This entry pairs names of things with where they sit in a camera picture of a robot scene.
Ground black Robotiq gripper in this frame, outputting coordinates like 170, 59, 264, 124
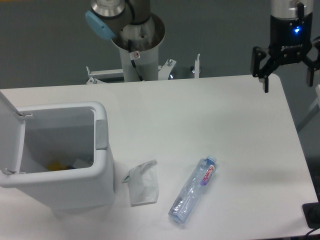
251, 11, 320, 94

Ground clear plastic water bottle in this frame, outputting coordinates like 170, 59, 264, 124
168, 155, 217, 224

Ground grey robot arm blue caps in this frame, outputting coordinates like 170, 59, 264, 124
85, 0, 320, 92

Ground white trash can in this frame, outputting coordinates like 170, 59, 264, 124
0, 102, 115, 210

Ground yellow trash in can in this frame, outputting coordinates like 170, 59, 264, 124
47, 161, 66, 171

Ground black device at table edge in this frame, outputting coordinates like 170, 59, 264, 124
302, 202, 320, 229

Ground white frame at right edge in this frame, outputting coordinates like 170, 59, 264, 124
296, 84, 320, 133

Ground white pedestal base frame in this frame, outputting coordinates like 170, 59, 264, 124
85, 53, 201, 85

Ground black cable on pedestal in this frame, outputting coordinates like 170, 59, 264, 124
127, 39, 145, 82

